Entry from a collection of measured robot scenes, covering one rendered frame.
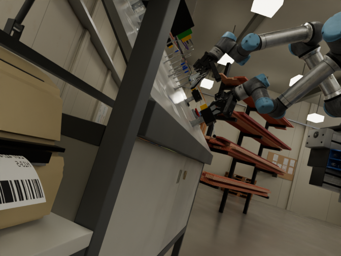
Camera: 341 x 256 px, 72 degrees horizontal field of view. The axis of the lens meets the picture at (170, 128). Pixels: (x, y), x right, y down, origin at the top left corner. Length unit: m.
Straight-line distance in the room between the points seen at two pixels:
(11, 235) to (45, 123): 0.12
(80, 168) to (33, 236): 0.19
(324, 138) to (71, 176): 1.11
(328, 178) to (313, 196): 11.82
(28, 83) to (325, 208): 13.39
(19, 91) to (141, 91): 0.15
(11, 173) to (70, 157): 0.26
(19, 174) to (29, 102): 0.09
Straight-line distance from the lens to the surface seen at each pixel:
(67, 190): 0.48
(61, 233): 0.32
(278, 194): 12.25
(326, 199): 13.47
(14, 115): 0.28
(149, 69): 0.35
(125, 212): 0.55
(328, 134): 1.31
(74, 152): 0.47
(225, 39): 1.38
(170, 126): 0.52
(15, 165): 0.24
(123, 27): 0.51
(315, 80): 1.27
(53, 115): 0.32
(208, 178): 3.63
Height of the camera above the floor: 0.78
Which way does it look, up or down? 6 degrees up
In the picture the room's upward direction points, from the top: 17 degrees clockwise
